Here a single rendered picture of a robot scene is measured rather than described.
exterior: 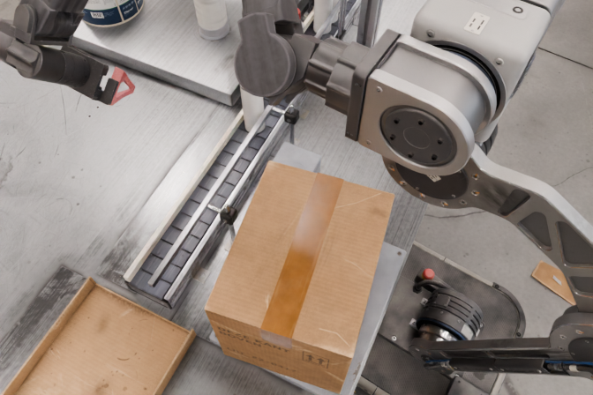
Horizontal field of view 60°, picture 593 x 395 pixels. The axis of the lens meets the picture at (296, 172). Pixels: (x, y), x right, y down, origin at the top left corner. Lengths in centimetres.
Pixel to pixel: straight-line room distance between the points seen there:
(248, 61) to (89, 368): 75
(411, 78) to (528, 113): 217
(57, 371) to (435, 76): 93
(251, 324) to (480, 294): 118
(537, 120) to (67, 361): 223
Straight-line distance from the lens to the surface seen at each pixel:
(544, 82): 291
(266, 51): 63
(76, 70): 97
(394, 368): 174
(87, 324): 121
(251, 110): 123
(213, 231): 118
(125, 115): 148
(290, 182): 93
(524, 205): 94
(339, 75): 60
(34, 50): 93
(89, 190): 136
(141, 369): 114
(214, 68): 147
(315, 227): 89
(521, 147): 259
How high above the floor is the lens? 191
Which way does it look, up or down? 56 degrees down
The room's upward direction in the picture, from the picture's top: straight up
